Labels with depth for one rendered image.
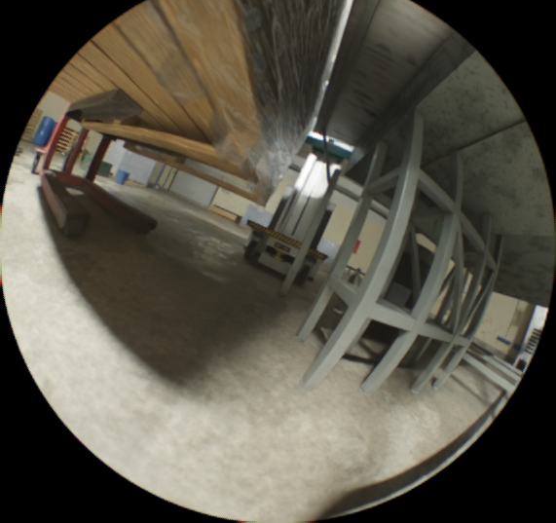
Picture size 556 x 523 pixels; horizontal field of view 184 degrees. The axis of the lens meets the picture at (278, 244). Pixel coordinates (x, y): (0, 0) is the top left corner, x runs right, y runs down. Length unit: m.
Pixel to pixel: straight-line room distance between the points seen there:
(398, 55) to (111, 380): 1.11
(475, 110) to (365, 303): 0.59
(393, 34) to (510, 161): 0.52
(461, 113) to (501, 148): 0.16
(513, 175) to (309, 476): 0.84
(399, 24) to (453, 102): 0.33
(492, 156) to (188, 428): 0.91
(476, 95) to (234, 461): 0.84
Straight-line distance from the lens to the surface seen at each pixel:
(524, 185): 0.74
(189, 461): 0.31
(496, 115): 0.62
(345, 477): 0.40
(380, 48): 0.81
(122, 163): 5.48
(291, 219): 1.66
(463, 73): 0.56
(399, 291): 0.70
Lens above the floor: 0.30
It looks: 3 degrees down
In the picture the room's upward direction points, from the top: 25 degrees clockwise
